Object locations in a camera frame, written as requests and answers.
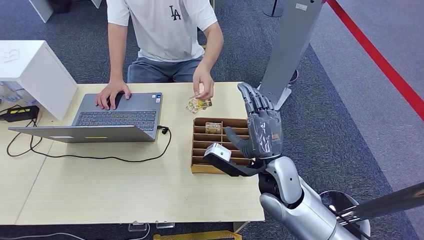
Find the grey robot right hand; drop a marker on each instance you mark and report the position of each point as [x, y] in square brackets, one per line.
[265, 132]

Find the person's right hand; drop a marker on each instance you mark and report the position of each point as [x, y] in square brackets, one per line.
[111, 92]

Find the person's left hand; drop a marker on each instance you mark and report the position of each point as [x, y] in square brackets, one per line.
[202, 81]

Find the person's right forearm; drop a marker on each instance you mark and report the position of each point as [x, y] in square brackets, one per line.
[117, 63]

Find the person's left forearm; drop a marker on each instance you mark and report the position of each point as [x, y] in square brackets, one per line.
[212, 49]

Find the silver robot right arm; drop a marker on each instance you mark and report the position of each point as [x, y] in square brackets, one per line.
[298, 212]

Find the person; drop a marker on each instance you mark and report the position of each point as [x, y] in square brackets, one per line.
[165, 33]

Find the brown wooden card holder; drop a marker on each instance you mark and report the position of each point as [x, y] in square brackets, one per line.
[202, 145]

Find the grey laptop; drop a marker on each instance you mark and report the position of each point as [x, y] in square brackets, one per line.
[116, 119]

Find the dark shoe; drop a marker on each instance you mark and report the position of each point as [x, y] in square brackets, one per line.
[294, 76]

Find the grey standing sign panel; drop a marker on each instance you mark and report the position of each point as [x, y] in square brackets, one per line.
[285, 56]

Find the white box cabinet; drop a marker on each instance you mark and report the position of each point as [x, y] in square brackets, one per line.
[30, 73]

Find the black power adapter yellow label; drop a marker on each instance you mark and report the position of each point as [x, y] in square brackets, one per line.
[21, 113]

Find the round glossy black base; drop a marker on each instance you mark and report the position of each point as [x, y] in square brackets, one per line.
[334, 198]

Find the clear plastic packaging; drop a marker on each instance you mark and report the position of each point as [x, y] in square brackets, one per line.
[15, 94]

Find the black round stanchion base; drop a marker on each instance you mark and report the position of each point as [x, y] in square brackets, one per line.
[273, 10]

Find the white furniture panel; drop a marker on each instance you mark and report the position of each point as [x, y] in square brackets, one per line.
[41, 8]

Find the dark metal pole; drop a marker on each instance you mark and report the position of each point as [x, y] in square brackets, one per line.
[391, 202]

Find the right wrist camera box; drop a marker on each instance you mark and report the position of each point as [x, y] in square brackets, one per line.
[218, 152]

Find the clear plastic table bracket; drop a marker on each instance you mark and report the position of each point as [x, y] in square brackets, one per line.
[137, 227]
[165, 225]

